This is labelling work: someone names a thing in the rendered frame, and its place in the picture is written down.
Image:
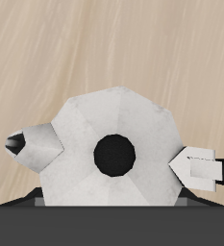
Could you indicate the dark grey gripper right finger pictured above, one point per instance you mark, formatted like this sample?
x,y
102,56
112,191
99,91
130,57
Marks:
x,y
190,200

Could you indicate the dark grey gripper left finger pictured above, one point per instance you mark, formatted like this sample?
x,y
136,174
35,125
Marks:
x,y
31,198

